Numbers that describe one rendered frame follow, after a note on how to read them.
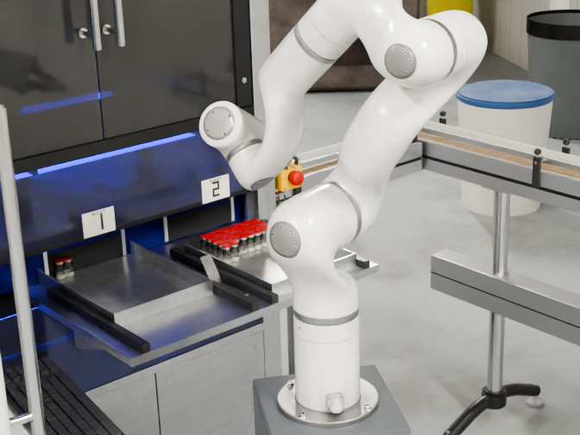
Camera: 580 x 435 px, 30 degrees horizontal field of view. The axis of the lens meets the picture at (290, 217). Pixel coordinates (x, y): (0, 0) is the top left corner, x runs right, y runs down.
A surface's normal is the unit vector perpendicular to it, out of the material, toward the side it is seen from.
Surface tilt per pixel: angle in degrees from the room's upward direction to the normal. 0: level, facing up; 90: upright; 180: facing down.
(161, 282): 0
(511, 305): 90
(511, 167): 90
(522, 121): 94
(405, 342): 0
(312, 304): 96
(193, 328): 0
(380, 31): 65
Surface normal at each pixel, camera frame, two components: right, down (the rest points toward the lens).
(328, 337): 0.03, 0.34
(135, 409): 0.65, 0.25
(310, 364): -0.52, 0.31
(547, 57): -0.74, 0.32
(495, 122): -0.33, 0.39
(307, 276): -0.28, 0.84
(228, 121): -0.33, -0.15
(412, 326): -0.03, -0.94
